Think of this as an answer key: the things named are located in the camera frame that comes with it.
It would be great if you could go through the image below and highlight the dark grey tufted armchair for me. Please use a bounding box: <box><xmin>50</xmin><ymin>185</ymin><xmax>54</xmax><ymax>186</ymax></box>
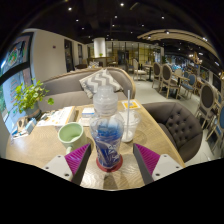
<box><xmin>141</xmin><ymin>101</ymin><xmax>204</xmax><ymax>163</ymax></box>

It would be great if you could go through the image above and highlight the brown paper bag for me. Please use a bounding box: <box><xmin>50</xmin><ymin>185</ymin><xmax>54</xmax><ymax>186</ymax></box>
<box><xmin>16</xmin><ymin>116</ymin><xmax>29</xmax><ymax>132</ymax></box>

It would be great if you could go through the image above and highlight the group of ceiling lights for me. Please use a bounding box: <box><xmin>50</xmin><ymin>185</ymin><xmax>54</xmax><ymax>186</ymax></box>
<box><xmin>66</xmin><ymin>1</ymin><xmax>209</xmax><ymax>43</ymax></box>

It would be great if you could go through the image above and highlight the green potted plant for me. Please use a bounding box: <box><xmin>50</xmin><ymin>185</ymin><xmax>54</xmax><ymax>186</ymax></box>
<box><xmin>13</xmin><ymin>79</ymin><xmax>55</xmax><ymax>118</ymax></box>

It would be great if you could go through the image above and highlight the group of dining chairs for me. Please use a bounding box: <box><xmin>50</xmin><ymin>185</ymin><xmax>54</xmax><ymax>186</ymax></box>
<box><xmin>131</xmin><ymin>58</ymin><xmax>224</xmax><ymax>151</ymax></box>

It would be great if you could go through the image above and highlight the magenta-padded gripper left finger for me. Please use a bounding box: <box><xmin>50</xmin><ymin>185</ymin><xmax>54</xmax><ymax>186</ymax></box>
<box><xmin>42</xmin><ymin>143</ymin><xmax>92</xmax><ymax>185</ymax></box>

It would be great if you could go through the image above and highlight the flat round red coaster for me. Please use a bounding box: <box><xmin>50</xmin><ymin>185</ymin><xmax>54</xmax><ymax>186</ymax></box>
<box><xmin>95</xmin><ymin>153</ymin><xmax>124</xmax><ymax>173</ymax></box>

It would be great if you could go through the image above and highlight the clear blue-labelled water bottle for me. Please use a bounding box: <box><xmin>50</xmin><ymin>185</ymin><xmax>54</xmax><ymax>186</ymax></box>
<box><xmin>89</xmin><ymin>85</ymin><xmax>125</xmax><ymax>170</ymax></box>

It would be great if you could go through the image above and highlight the curved grey sofa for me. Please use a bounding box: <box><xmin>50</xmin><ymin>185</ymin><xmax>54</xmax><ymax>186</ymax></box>
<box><xmin>37</xmin><ymin>66</ymin><xmax>137</xmax><ymax>113</ymax></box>

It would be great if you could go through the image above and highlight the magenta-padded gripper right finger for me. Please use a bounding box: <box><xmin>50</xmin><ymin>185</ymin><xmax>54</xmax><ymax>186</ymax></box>
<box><xmin>132</xmin><ymin>143</ymin><xmax>183</xmax><ymax>186</ymax></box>

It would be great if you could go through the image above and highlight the yellow card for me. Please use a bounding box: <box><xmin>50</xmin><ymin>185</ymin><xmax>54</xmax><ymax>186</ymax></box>
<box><xmin>121</xmin><ymin>99</ymin><xmax>141</xmax><ymax>111</ymax></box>

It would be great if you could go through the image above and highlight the white printed brochure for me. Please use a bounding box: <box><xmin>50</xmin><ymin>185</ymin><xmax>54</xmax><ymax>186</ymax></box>
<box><xmin>36</xmin><ymin>105</ymin><xmax>77</xmax><ymax>128</ymax></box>

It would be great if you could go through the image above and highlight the light green mug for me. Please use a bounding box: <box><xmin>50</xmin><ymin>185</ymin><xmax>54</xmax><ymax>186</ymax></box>
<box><xmin>57</xmin><ymin>121</ymin><xmax>88</xmax><ymax>155</ymax></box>

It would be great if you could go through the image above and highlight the grey white chevron cushion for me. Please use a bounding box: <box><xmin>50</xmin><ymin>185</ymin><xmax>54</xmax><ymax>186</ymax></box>
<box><xmin>78</xmin><ymin>68</ymin><xmax>124</xmax><ymax>100</ymax></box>

